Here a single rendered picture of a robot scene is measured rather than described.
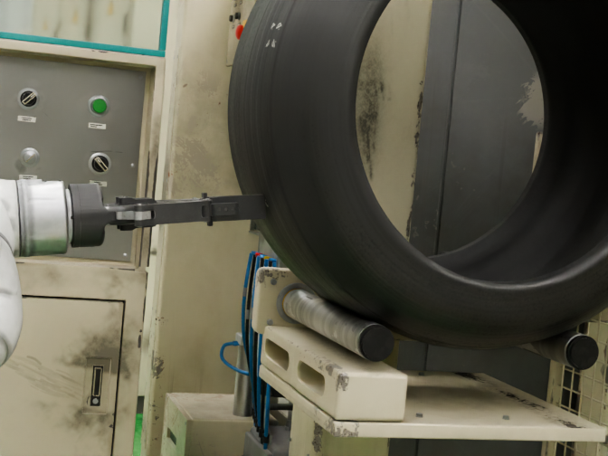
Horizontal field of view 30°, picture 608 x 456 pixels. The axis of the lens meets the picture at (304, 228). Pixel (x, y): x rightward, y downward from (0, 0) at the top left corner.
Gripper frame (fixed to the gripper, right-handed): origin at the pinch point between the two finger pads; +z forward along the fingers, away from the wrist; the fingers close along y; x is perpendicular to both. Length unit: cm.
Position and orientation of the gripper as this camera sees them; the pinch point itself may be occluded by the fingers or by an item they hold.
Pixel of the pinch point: (236, 207)
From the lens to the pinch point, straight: 139.5
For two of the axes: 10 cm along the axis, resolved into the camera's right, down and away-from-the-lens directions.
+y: -2.9, -0.7, 9.5
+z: 9.6, -0.5, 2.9
